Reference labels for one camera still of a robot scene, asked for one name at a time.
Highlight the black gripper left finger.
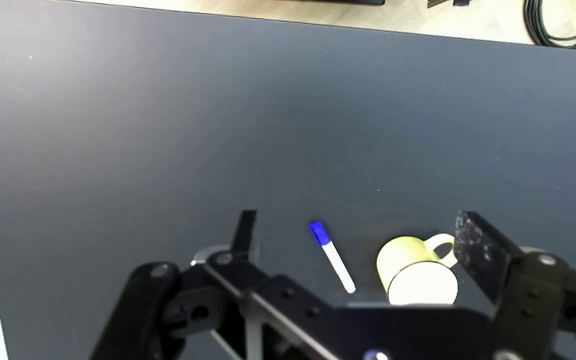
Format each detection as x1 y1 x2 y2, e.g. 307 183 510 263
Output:
90 210 284 360

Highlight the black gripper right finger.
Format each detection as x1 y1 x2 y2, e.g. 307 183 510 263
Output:
455 210 576 360

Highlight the white marker with blue cap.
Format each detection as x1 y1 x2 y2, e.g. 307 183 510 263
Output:
309 218 358 295

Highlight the yellow enamel mug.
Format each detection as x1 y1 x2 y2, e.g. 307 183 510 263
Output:
374 232 462 308

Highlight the black flat device base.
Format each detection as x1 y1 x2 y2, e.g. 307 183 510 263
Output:
298 0 388 8

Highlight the coiled black cable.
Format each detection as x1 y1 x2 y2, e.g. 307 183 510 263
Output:
523 0 576 52

